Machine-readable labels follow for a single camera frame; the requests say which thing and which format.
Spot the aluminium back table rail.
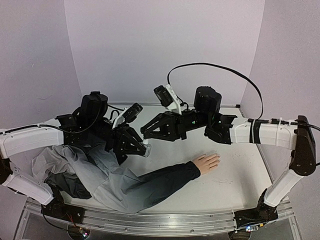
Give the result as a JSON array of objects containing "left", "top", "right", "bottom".
[{"left": 108, "top": 102, "right": 241, "bottom": 109}]

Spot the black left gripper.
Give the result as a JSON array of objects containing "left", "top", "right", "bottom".
[{"left": 88, "top": 117, "right": 151, "bottom": 155}]

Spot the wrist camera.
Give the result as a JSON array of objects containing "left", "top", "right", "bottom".
[
  {"left": 112, "top": 103, "right": 143, "bottom": 129},
  {"left": 153, "top": 84, "right": 184, "bottom": 115}
]

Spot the aluminium front rail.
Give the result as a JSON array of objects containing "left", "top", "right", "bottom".
[{"left": 76, "top": 207, "right": 236, "bottom": 237}]

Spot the aluminium right table rail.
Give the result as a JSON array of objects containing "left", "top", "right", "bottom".
[{"left": 256, "top": 144, "right": 275, "bottom": 184}]

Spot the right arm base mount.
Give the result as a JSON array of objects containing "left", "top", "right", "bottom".
[{"left": 233, "top": 189, "right": 279, "bottom": 230}]

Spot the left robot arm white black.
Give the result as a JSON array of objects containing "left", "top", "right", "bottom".
[{"left": 0, "top": 91, "right": 151, "bottom": 219}]

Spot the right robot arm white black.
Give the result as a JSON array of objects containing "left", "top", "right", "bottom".
[{"left": 140, "top": 85, "right": 317, "bottom": 208}]

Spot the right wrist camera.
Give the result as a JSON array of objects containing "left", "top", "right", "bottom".
[{"left": 153, "top": 84, "right": 184, "bottom": 115}]

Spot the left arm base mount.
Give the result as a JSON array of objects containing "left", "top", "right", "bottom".
[{"left": 41, "top": 188, "right": 90, "bottom": 240}]

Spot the aluminium table rail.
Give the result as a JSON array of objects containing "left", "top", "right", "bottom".
[
  {"left": 256, "top": 144, "right": 275, "bottom": 184},
  {"left": 108, "top": 102, "right": 241, "bottom": 109}
]

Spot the mannequin hand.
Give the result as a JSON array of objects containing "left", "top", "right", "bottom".
[{"left": 192, "top": 153, "right": 221, "bottom": 175}]

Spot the clear nail polish bottle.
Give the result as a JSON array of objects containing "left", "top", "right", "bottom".
[{"left": 142, "top": 139, "right": 152, "bottom": 158}]

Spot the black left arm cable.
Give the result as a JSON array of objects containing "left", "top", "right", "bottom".
[{"left": 108, "top": 109, "right": 121, "bottom": 123}]

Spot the grey black jacket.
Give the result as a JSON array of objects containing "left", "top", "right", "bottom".
[{"left": 31, "top": 145, "right": 201, "bottom": 213}]

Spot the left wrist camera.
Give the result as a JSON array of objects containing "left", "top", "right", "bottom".
[{"left": 112, "top": 103, "right": 143, "bottom": 129}]

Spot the black right camera cable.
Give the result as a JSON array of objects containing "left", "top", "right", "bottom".
[{"left": 166, "top": 62, "right": 264, "bottom": 121}]

